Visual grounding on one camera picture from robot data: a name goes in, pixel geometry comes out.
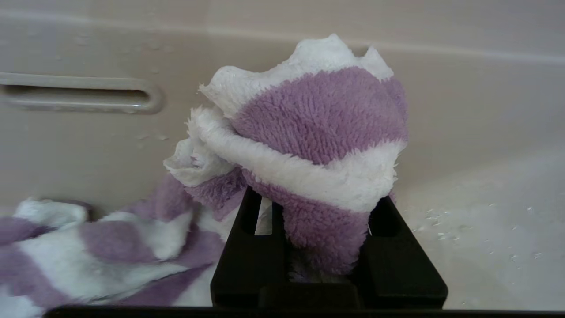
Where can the beige sink basin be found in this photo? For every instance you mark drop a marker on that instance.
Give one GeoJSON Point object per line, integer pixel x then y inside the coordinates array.
{"type": "Point", "coordinates": [485, 132]}

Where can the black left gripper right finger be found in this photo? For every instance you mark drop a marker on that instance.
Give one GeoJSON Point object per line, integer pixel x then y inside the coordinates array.
{"type": "Point", "coordinates": [397, 274]}

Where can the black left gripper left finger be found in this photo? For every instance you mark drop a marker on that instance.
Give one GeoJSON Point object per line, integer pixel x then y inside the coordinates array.
{"type": "Point", "coordinates": [238, 269]}

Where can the purple white striped towel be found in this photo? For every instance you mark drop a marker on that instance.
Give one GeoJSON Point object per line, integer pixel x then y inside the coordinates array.
{"type": "Point", "coordinates": [318, 115]}

